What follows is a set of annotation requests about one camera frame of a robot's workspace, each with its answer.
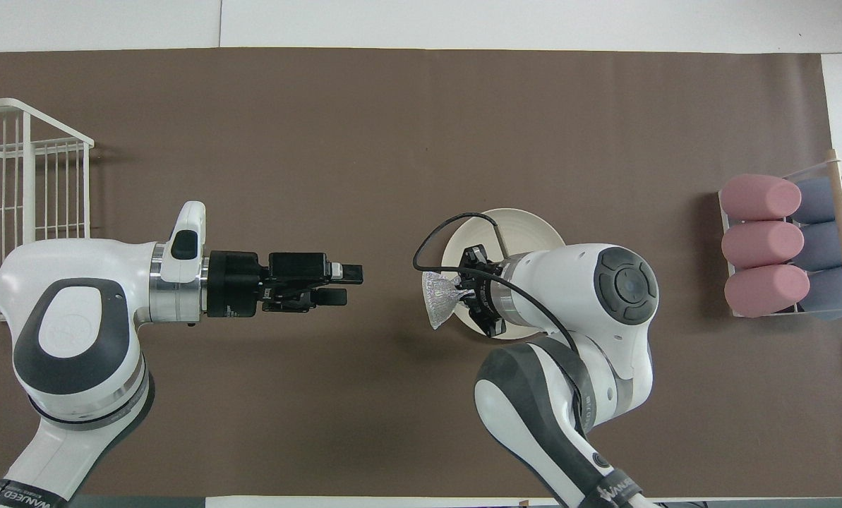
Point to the cream round plate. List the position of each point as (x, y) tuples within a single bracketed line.
[(526, 229)]

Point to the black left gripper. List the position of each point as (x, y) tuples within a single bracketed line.
[(233, 282)]

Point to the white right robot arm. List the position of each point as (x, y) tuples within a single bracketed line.
[(569, 282)]

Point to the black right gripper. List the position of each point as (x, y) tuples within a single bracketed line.
[(495, 296)]

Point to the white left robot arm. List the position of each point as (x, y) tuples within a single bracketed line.
[(75, 282)]

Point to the pink plastic cup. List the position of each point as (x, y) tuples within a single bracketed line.
[(759, 197), (766, 291), (763, 244)]

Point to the brown paper table mat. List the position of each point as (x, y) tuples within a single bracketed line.
[(251, 106)]

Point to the blue plastic cup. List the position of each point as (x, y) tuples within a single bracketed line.
[(823, 245), (819, 200), (826, 293)]

